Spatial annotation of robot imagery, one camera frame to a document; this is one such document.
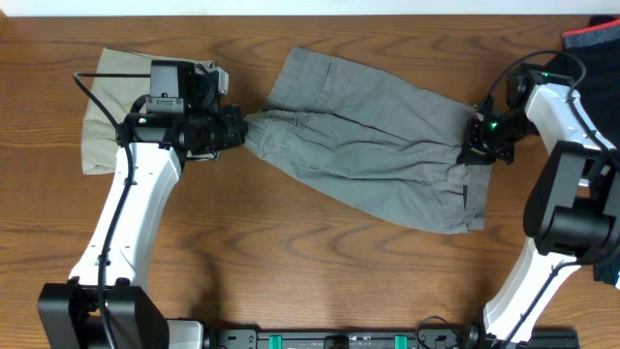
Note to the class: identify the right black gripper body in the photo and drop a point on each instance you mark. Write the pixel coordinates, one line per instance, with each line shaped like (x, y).
(497, 140)

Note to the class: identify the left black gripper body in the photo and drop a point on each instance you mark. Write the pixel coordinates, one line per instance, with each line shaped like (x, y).
(213, 132)

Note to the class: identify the grey shorts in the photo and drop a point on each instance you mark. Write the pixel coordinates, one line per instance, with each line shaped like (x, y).
(373, 141)

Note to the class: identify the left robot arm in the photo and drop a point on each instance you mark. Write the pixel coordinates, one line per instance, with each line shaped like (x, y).
(104, 303)

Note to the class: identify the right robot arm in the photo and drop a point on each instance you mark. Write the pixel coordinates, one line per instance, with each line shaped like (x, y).
(571, 218)

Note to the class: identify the folded khaki shorts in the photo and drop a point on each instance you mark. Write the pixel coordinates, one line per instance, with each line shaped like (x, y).
(98, 139)

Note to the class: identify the black t-shirt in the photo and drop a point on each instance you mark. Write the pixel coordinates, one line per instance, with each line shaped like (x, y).
(600, 98)

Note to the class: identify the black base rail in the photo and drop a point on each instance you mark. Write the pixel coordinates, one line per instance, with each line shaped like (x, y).
(426, 338)

